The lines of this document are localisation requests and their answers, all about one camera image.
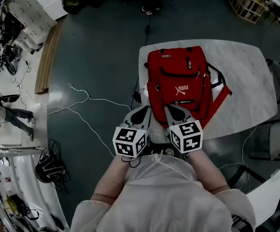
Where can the red backpack bag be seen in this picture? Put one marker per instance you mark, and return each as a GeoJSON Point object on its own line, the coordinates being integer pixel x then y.
{"type": "Point", "coordinates": [178, 83]}

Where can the wooden lattice crate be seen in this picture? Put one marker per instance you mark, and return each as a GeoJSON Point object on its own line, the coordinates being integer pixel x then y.
{"type": "Point", "coordinates": [249, 2]}

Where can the black curved bag zipper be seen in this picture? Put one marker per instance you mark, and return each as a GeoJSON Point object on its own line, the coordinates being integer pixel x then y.
{"type": "Point", "coordinates": [178, 73]}

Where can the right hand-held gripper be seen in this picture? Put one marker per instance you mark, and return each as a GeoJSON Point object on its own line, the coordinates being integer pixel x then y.
{"type": "Point", "coordinates": [188, 136]}

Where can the person's white shirt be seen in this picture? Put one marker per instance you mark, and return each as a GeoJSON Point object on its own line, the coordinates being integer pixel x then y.
{"type": "Point", "coordinates": [159, 202]}

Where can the wooden board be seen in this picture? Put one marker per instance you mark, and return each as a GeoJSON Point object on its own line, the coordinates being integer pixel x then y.
{"type": "Point", "coordinates": [48, 57]}

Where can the person's right forearm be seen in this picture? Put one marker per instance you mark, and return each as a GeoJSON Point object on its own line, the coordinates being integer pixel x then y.
{"type": "Point", "coordinates": [207, 170]}

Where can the white side table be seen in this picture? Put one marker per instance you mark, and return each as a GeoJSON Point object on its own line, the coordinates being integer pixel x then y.
{"type": "Point", "coordinates": [265, 197]}

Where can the white metal shelf rack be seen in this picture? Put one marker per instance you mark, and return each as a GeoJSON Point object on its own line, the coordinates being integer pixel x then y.
{"type": "Point", "coordinates": [14, 178]}

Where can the black and yellow bag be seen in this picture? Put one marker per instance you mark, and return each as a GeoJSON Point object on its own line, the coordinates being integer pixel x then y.
{"type": "Point", "coordinates": [70, 5]}

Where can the white locker cabinet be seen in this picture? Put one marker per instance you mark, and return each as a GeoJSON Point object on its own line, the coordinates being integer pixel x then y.
{"type": "Point", "coordinates": [37, 7]}

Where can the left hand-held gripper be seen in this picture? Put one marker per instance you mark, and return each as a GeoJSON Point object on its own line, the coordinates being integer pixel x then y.
{"type": "Point", "coordinates": [129, 141]}

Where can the black equipment pile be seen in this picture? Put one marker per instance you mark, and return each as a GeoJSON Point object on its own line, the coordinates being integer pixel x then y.
{"type": "Point", "coordinates": [8, 37]}

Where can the person's left forearm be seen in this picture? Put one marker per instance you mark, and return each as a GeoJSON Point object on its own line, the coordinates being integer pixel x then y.
{"type": "Point", "coordinates": [113, 178]}

